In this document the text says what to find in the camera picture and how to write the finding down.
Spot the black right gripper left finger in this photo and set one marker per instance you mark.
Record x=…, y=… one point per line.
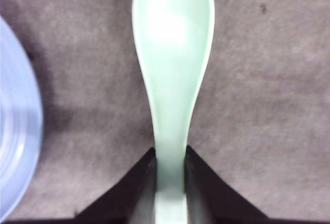
x=131, y=200

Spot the mint green plastic spoon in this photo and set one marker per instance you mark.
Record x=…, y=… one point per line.
x=173, y=41

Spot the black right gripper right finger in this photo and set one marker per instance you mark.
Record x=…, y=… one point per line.
x=211, y=200

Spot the blue plastic plate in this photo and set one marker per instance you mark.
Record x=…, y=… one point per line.
x=21, y=121

